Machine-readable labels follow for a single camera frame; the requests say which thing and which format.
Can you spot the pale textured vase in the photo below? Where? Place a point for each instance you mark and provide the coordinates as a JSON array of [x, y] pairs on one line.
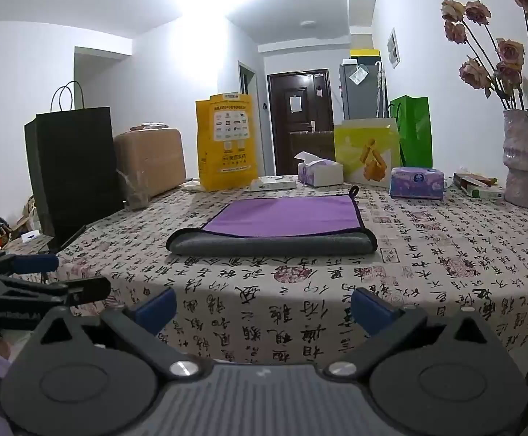
[[523, 163]]

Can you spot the purple and grey towel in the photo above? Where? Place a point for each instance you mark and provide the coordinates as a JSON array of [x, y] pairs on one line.
[[282, 218]]

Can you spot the grey refrigerator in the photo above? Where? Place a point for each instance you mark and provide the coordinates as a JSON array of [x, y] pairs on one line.
[[359, 95]]

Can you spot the green and white small box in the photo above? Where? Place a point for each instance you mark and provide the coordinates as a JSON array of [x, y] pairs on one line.
[[484, 191]]

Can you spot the dried rose bouquet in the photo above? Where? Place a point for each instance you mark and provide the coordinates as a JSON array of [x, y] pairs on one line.
[[505, 54]]

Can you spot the beige suitcase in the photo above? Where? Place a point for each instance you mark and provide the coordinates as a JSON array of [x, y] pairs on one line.
[[155, 159]]

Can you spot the folded umbrella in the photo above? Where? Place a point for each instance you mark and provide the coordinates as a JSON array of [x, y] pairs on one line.
[[381, 91]]

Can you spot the white tissue box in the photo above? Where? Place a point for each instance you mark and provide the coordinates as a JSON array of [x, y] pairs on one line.
[[321, 172]]

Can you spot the clear glass with dry plant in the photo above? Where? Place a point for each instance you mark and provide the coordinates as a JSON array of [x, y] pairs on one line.
[[134, 195]]

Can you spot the framed wall picture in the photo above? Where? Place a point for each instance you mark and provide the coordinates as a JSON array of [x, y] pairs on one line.
[[394, 47]]

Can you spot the yellow printed bag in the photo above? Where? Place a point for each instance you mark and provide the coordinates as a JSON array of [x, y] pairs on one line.
[[225, 145]]

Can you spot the brown small box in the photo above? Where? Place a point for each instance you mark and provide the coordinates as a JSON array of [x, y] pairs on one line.
[[468, 178]]

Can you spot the dark brown chair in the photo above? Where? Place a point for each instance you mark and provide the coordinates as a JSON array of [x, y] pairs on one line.
[[314, 143]]

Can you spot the floor clutter pile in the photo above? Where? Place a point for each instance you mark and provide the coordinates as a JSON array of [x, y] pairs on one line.
[[0, 236]]

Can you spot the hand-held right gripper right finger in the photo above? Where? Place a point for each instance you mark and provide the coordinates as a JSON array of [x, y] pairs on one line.
[[372, 311]]

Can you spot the yellow and black box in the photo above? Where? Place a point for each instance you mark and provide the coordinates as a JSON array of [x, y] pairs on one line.
[[365, 54]]

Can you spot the black paper bag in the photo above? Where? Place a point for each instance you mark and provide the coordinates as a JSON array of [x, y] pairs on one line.
[[73, 168]]

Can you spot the calligraphy print tablecloth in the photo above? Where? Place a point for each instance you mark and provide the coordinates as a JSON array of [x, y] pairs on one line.
[[427, 263]]

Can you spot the green paper bag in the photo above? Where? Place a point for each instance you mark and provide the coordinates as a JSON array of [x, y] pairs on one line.
[[414, 131]]

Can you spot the purple tissue pack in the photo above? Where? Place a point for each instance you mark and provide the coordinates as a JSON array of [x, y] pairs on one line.
[[416, 184]]

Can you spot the dark brown door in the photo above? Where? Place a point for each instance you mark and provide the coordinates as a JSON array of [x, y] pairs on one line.
[[298, 118]]

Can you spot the flat white box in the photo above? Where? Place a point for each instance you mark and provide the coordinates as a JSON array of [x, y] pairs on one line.
[[273, 184]]

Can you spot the yellow-green gift bag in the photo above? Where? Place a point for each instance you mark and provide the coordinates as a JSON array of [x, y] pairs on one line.
[[366, 154]]

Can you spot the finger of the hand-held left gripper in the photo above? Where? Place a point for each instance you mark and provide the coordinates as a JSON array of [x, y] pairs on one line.
[[89, 289], [34, 263]]

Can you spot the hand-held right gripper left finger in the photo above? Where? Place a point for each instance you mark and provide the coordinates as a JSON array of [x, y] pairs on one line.
[[154, 309]]

